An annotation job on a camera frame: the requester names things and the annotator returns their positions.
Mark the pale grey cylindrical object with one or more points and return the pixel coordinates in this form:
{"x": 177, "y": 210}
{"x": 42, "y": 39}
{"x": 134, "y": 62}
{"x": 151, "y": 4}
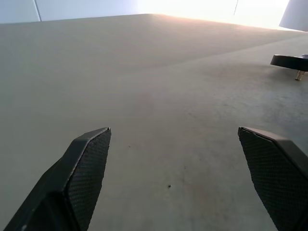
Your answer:
{"x": 296, "y": 14}

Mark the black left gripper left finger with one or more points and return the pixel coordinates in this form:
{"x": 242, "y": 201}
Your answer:
{"x": 79, "y": 173}

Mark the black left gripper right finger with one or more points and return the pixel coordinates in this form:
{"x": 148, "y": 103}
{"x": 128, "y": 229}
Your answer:
{"x": 272, "y": 168}

